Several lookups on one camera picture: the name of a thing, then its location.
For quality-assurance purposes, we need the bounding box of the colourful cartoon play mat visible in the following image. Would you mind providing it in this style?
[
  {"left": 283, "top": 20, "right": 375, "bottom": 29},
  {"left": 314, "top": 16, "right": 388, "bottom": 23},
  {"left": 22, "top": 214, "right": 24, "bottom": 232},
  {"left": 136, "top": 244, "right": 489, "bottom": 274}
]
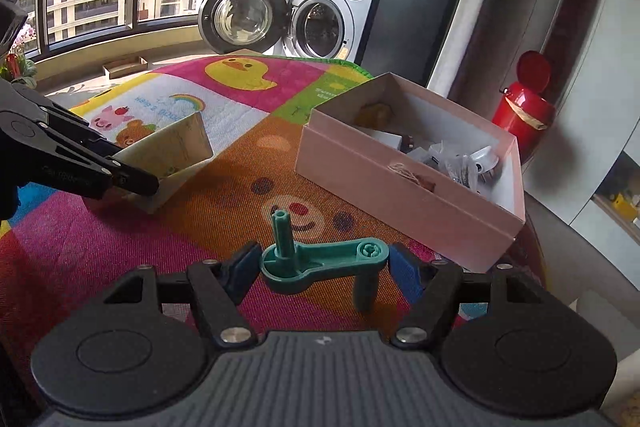
[{"left": 0, "top": 49, "right": 548, "bottom": 358}]

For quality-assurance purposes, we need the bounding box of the white charger plug with cable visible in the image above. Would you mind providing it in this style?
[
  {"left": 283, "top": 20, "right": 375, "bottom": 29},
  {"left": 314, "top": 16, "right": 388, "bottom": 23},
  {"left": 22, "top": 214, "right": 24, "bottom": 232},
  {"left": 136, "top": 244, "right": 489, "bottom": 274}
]
[{"left": 415, "top": 142, "right": 451, "bottom": 168}]

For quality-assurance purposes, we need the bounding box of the grey white handheld device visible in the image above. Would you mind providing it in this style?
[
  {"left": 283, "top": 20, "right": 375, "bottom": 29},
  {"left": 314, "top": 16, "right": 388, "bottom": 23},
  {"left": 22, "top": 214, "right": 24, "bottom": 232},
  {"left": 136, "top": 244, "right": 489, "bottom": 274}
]
[{"left": 467, "top": 146, "right": 502, "bottom": 180}]

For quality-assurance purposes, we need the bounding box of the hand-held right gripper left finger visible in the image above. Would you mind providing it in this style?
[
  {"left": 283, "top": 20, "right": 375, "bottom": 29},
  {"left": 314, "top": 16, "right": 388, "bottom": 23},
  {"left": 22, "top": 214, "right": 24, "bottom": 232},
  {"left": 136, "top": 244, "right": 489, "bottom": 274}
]
[{"left": 102, "top": 241, "right": 263, "bottom": 349}]

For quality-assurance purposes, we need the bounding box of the pink cardboard box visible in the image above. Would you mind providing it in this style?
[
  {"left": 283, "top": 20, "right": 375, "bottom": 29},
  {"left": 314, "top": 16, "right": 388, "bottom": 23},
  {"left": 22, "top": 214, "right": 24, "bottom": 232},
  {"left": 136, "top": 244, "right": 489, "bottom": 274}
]
[{"left": 295, "top": 73, "right": 526, "bottom": 274}]

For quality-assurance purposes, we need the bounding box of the red trash can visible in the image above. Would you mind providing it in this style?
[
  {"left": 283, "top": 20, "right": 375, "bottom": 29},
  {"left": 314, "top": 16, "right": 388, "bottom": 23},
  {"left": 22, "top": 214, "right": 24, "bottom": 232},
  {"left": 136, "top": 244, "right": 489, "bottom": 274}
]
[{"left": 491, "top": 51, "right": 557, "bottom": 158}]

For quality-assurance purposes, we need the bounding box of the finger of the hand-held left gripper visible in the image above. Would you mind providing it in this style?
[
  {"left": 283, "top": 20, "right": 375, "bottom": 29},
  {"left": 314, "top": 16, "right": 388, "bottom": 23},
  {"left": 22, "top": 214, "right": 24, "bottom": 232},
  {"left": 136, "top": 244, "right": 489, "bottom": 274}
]
[
  {"left": 37, "top": 104, "right": 123, "bottom": 160},
  {"left": 45, "top": 127, "right": 161, "bottom": 200}
]

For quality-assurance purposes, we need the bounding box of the twine bow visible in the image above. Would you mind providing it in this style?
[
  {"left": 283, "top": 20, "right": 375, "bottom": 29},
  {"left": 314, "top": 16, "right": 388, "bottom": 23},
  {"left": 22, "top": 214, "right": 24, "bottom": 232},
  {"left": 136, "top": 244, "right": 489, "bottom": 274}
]
[{"left": 387, "top": 161, "right": 436, "bottom": 192}]

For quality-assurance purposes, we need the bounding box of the potted flower plant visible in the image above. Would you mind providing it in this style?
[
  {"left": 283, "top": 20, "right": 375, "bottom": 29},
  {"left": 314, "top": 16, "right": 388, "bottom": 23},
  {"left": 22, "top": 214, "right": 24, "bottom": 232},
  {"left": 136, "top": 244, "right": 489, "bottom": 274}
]
[{"left": 0, "top": 24, "right": 38, "bottom": 84}]

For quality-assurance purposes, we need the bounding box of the clear plastic bag of parts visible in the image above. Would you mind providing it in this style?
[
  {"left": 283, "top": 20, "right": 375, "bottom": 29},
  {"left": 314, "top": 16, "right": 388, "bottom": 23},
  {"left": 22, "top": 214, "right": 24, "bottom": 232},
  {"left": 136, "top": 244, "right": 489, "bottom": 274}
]
[{"left": 440, "top": 152, "right": 483, "bottom": 194}]

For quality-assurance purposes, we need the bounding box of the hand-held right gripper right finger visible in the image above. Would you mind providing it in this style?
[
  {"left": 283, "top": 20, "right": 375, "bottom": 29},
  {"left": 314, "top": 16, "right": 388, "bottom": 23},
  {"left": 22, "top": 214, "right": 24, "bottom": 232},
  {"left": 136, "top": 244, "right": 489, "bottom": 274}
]
[{"left": 387, "top": 243, "right": 544, "bottom": 349}]

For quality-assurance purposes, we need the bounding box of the yellow toy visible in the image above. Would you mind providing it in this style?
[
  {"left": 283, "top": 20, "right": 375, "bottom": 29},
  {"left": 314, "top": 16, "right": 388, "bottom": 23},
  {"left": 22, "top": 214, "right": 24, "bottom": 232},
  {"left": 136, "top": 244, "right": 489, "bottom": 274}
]
[{"left": 612, "top": 192, "right": 640, "bottom": 215}]

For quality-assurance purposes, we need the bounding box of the teal plastic crank handle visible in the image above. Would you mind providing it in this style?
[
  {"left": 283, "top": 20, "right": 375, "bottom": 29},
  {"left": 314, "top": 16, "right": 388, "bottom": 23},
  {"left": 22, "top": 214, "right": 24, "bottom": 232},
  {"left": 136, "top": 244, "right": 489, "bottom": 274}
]
[{"left": 260, "top": 208, "right": 390, "bottom": 313}]

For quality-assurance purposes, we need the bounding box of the small white cardboard box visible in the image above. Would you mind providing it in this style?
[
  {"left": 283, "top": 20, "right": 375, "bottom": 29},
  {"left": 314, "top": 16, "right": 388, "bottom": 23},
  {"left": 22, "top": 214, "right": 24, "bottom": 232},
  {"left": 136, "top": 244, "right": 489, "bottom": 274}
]
[{"left": 82, "top": 111, "right": 215, "bottom": 214}]

